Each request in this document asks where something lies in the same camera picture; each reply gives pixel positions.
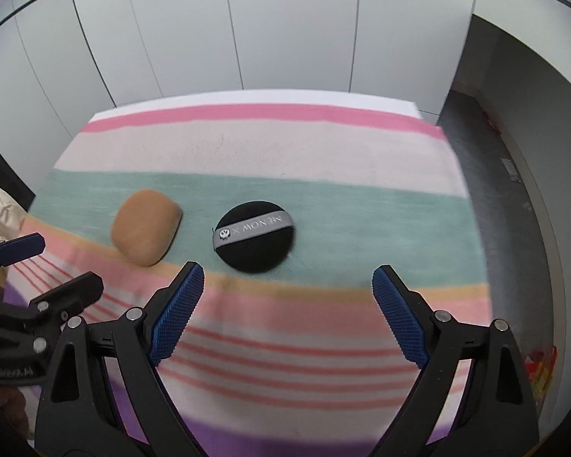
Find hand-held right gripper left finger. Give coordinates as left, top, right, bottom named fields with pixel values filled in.
left=35, top=261, right=206, bottom=457

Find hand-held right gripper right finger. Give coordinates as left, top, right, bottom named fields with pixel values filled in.
left=372, top=265, right=541, bottom=457

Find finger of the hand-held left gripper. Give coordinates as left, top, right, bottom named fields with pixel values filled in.
left=26, top=271, right=104, bottom=331
left=0, top=232, right=46, bottom=272

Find tan makeup sponge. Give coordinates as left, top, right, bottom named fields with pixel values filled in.
left=111, top=189, right=182, bottom=267

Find black powder puff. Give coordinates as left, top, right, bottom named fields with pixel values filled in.
left=212, top=200, right=296, bottom=274

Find person's left hand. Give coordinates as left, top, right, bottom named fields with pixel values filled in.
left=0, top=383, right=33, bottom=439

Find colourful printed box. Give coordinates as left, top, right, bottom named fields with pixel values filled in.
left=523, top=345, right=557, bottom=412

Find striped colourful cloth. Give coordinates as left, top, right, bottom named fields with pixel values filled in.
left=2, top=100, right=493, bottom=453

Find white counter with dark top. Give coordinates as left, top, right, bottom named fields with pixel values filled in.
left=438, top=0, right=571, bottom=439

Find white wall cabinets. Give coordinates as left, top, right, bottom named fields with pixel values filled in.
left=0, top=0, right=477, bottom=120

